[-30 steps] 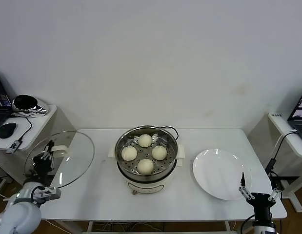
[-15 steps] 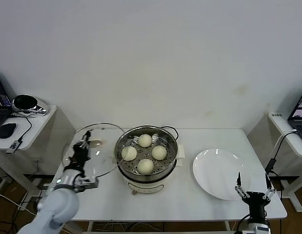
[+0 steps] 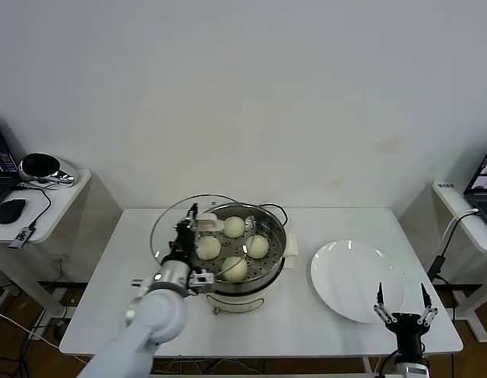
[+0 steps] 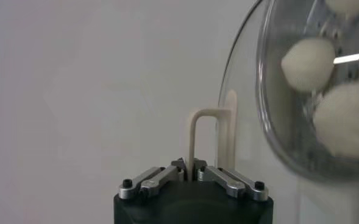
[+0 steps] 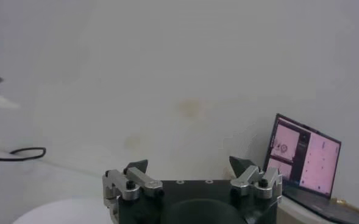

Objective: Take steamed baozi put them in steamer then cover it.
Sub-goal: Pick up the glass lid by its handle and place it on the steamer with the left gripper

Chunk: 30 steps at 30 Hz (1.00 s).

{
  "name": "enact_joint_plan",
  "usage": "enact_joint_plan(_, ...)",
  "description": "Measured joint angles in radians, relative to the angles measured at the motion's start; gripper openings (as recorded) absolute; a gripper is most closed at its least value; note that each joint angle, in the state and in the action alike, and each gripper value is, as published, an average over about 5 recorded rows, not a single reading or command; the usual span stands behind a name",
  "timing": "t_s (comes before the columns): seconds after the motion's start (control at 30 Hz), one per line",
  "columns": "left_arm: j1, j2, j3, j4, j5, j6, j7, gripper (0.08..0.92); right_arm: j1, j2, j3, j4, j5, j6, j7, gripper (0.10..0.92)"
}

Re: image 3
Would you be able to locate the stainless steel steamer basket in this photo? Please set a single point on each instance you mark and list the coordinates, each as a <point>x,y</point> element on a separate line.
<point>276,236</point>

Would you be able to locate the chrome and black headset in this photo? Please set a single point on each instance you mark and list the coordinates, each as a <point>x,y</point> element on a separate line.
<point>40,164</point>

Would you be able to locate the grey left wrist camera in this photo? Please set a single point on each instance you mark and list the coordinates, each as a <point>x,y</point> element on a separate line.
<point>201,280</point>

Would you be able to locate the white side desk with mouse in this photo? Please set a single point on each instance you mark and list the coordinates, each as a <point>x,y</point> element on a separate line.
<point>58,212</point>

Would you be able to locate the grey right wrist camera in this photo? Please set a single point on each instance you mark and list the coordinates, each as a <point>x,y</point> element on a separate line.
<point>414,371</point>

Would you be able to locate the small printed desk label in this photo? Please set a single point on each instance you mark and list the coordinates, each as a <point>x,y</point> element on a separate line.
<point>447,186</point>

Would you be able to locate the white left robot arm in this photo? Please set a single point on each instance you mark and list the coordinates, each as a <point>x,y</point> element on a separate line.
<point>160,311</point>

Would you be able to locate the round glass lid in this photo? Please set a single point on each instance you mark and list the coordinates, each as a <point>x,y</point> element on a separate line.
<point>209,224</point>

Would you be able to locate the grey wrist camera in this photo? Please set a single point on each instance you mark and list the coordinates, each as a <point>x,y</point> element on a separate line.
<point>201,280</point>
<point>414,371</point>

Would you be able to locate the white table leg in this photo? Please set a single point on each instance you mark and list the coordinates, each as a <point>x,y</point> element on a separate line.
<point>367,365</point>

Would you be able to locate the white round plate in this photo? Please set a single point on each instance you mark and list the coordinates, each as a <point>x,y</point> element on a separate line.
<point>345,275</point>

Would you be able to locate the black power adapter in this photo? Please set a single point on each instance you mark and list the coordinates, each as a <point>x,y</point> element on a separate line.
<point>438,267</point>

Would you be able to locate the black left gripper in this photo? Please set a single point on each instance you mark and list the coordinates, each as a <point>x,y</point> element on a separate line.
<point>186,240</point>

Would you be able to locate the black laptop with pink screen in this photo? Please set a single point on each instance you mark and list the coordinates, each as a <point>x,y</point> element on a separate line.
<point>483,197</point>

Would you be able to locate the white steamed baozi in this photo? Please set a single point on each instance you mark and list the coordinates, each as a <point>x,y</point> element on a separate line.
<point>209,248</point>
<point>257,247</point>
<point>234,227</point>
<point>234,269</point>

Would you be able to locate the white side desk with label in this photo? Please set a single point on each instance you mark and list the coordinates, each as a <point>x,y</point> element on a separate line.
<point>453,201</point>

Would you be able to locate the black computer mouse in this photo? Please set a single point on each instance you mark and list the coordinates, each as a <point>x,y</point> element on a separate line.
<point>11,209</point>

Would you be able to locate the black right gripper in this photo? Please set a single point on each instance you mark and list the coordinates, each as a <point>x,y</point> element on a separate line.
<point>407,328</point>

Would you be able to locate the grey usb hub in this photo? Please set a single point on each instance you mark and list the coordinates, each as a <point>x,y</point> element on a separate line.
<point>22,237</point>

